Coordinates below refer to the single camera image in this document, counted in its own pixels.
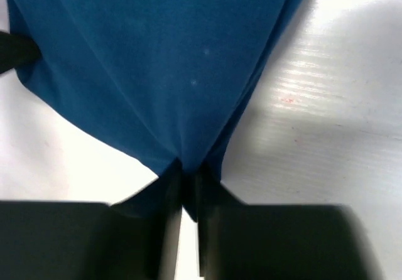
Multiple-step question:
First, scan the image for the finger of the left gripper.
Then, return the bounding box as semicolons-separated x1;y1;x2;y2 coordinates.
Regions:
0;31;41;74

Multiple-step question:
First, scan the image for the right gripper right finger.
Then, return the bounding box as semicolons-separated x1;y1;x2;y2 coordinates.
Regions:
193;165;383;279

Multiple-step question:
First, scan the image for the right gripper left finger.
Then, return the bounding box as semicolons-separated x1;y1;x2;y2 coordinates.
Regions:
1;161;182;280

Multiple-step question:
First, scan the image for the blue t shirt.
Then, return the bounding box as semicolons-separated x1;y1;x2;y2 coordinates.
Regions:
4;0;318;224

